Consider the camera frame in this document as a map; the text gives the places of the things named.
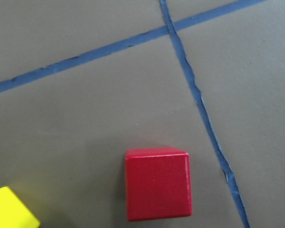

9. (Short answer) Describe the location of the red wooden cube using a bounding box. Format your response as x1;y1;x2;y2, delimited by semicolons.
124;147;192;221

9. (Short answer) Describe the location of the yellow wooden cube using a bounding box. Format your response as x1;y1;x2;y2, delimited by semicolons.
0;186;40;228

